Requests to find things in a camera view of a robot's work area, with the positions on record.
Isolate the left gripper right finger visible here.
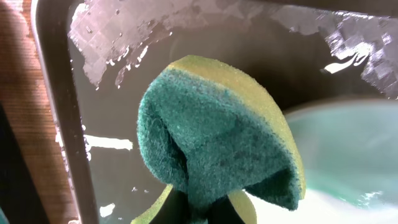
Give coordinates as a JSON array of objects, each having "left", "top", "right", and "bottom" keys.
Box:
[{"left": 206, "top": 196, "right": 244, "bottom": 224}]

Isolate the small black water tray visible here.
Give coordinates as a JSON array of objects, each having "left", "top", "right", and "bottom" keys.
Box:
[{"left": 1, "top": 109, "right": 49, "bottom": 224}]

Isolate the green yellow sponge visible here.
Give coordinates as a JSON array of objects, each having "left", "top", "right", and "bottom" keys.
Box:
[{"left": 137, "top": 55, "right": 306, "bottom": 223}]

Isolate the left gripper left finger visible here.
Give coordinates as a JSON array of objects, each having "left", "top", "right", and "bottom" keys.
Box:
[{"left": 149, "top": 189, "right": 191, "bottom": 224}]

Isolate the white plate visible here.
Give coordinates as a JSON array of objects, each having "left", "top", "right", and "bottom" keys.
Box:
[{"left": 251, "top": 100, "right": 397, "bottom": 224}]

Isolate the large grey serving tray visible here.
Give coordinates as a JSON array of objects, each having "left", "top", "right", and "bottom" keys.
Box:
[{"left": 31, "top": 1, "right": 397, "bottom": 223}]

